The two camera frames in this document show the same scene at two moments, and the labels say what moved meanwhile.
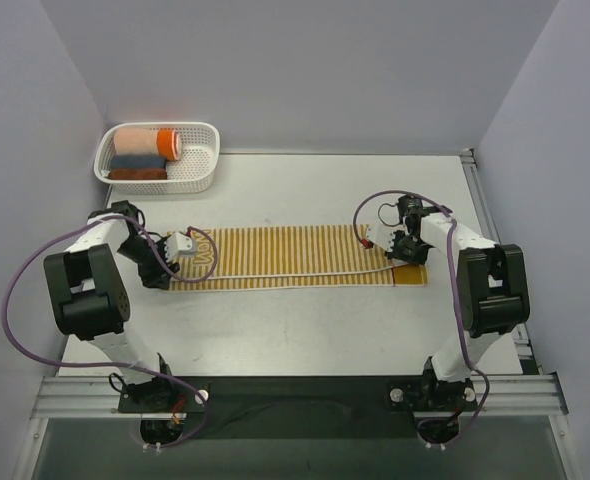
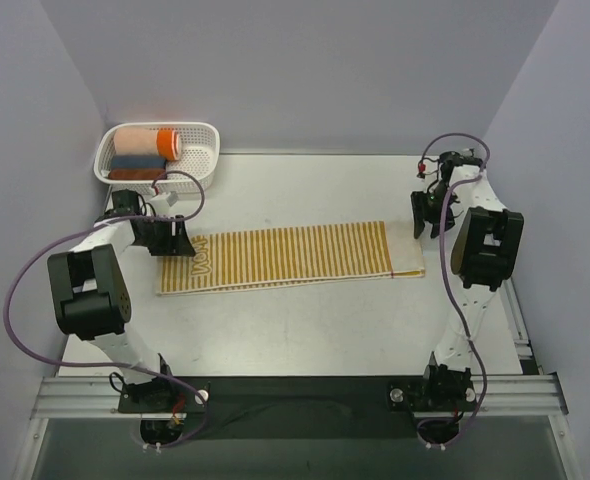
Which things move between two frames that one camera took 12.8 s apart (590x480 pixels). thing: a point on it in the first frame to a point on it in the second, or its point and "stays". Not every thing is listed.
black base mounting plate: [299, 407] stays
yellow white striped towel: [318, 256] stays
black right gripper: [404, 248] to [433, 209]
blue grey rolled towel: [137, 162] stays
